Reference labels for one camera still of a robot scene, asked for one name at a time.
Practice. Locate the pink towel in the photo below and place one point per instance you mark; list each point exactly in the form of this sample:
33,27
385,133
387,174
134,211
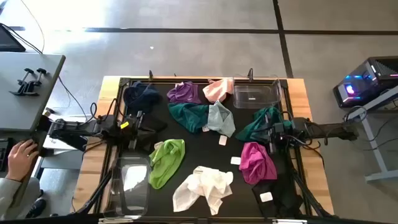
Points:
217,90

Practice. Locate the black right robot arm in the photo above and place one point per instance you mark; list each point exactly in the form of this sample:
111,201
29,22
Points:
326,130

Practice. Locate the black beam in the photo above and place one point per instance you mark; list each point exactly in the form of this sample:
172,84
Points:
43,123

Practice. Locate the grey desk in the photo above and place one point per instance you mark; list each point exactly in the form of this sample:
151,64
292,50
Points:
25,102

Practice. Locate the magenta towel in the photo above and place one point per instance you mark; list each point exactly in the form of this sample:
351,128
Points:
256,163

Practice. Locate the black keyboard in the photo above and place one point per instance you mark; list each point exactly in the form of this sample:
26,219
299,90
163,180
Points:
2,155

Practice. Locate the white paper sheets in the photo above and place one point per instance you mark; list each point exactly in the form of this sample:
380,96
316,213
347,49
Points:
51,143

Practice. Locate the clear plastic bin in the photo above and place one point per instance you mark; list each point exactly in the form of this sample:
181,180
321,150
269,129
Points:
133,186
242,93

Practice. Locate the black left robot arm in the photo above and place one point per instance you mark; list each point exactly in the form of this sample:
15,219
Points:
77,129

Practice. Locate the lit computer tower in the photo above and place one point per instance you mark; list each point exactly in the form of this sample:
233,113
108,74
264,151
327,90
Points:
363,84

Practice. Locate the dark teal towel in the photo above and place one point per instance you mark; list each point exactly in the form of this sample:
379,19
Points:
188,116
259,116

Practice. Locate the person's forearm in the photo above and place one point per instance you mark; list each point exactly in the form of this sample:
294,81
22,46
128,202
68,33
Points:
12,196

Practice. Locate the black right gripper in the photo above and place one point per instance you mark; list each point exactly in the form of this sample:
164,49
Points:
272,143

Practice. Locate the person's hand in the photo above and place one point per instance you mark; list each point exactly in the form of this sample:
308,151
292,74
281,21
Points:
21,158

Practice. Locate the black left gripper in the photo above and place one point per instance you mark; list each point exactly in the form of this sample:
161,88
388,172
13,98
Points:
136,130

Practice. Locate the pale blue-grey towel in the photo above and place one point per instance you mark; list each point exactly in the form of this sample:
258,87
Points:
220,119

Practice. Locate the black table edge clamp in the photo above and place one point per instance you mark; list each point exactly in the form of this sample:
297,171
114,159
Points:
150,75
250,74

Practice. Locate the lime green towel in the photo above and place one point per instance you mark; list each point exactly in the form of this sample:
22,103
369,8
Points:
166,161

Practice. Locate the black towel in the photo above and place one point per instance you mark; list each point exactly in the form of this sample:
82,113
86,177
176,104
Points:
280,203

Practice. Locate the dark monitor screen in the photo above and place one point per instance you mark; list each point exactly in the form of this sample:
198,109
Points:
9,40

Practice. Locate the person's foot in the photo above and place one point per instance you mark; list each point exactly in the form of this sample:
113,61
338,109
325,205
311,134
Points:
36,208

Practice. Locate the grey metal desk frame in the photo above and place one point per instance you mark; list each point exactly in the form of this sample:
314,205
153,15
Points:
373,146

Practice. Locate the purple towel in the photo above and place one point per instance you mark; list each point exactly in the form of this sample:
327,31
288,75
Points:
183,93

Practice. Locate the black C-clamp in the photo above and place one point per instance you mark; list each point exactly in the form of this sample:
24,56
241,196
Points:
21,85
34,81

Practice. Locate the white towel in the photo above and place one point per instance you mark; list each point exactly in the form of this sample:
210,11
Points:
205,186

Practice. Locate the navy blue towel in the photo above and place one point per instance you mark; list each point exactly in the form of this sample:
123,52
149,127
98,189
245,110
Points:
141,96

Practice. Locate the grey desk foot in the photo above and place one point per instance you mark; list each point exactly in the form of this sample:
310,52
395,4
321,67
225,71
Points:
59,160

